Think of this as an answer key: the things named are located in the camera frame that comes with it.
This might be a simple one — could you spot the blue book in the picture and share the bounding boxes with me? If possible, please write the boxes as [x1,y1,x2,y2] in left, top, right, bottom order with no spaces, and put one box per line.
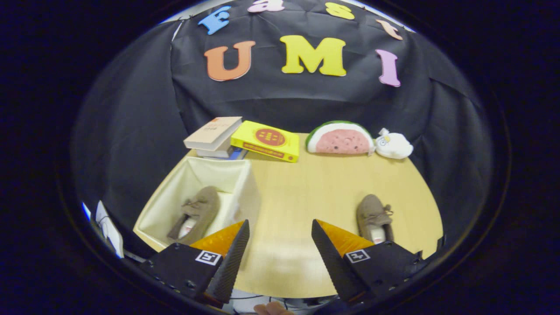
[219,147,249,161]

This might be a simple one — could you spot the beige book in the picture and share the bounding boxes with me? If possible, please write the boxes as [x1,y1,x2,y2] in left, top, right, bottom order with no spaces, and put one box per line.
[183,116,242,151]

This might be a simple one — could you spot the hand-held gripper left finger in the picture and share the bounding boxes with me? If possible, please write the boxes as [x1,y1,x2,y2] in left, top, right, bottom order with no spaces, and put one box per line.
[139,220,250,308]

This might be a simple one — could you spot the watermelon slice plush toy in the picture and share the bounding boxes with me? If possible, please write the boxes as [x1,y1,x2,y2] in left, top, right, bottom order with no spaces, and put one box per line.
[305,121,375,155]

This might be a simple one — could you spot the cream fabric storage box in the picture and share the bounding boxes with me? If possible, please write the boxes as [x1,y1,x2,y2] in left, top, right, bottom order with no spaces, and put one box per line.
[133,156,262,255]

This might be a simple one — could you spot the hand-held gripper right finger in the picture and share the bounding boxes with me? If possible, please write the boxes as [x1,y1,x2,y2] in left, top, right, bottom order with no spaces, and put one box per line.
[311,219,424,303]

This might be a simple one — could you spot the white plush toy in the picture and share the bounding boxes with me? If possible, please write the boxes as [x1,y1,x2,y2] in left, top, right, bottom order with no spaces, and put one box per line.
[375,128,413,160]

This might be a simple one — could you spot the yellow book with red circle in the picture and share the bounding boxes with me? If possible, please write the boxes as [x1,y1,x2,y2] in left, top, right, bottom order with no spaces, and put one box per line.
[231,121,300,163]

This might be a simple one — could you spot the brown suede shoe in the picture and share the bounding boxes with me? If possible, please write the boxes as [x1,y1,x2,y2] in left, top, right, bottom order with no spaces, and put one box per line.
[167,186,221,245]
[356,194,394,245]

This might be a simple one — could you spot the black backdrop cloth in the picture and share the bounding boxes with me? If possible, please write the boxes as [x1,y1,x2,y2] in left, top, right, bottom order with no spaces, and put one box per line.
[72,0,495,259]

